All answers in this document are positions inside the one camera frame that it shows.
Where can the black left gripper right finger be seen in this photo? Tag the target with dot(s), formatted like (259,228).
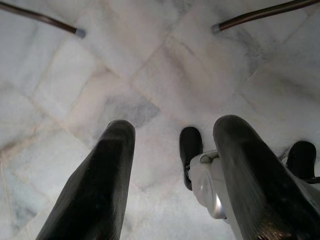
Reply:
(260,190)

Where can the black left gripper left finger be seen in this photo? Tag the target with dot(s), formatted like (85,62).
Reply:
(100,190)

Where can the silver white robot leg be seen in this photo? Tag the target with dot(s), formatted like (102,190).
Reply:
(208,185)

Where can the black robot foot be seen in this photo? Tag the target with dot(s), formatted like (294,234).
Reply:
(301,157)
(191,147)

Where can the brown metal chair leg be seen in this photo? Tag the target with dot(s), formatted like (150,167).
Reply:
(265,13)
(42,18)

